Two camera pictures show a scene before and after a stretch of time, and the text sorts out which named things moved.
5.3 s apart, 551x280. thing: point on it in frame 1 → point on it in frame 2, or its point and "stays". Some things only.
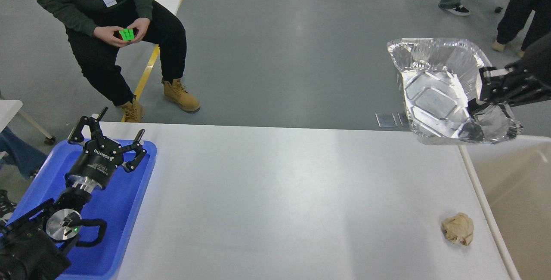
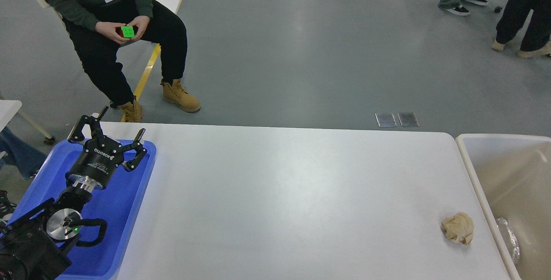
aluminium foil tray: [440, 77] → [510, 239]
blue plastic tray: [117, 204] stays
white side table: [9, 108] stays
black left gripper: [96, 164] stays
